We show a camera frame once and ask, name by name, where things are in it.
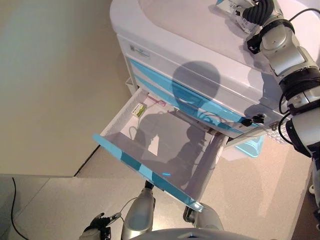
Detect robot left black hand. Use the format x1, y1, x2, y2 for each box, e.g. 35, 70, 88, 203
84, 212, 123, 234

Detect robot right black hand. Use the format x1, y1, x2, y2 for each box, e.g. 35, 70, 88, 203
239, 0, 276, 26

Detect blue front cart drawer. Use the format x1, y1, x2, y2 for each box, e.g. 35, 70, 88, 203
91, 88, 230, 214

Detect white medicine box blue corner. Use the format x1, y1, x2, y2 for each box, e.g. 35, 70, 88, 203
215, 0, 241, 14

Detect green white medicine box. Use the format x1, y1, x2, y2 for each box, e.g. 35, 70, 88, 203
131, 103, 147, 118

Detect robot left silver leg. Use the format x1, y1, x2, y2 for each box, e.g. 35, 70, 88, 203
120, 180, 158, 234

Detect robot silver leg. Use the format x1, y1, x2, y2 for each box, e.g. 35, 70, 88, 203
120, 180, 158, 234
183, 203, 225, 231

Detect white medical cart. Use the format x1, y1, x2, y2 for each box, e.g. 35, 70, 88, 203
109, 0, 320, 161

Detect robot right silver leg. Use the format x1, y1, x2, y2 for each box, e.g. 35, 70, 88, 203
183, 203, 225, 231

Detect black cart keys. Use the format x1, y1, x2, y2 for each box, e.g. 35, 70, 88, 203
241, 113, 266, 128

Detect robot grey torso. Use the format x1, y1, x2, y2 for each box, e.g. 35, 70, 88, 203
134, 226, 296, 240

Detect white perforated side basket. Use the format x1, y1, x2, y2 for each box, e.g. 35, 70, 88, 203
265, 120, 291, 145

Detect cart brand label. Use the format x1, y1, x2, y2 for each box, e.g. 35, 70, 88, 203
128, 43, 151, 59

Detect pink packet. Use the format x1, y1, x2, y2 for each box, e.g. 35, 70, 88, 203
146, 93, 168, 108

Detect blue lid waste bin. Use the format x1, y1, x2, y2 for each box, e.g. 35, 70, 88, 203
234, 138, 264, 159

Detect black floor cable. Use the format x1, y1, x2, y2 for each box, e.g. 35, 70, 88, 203
10, 176, 18, 221

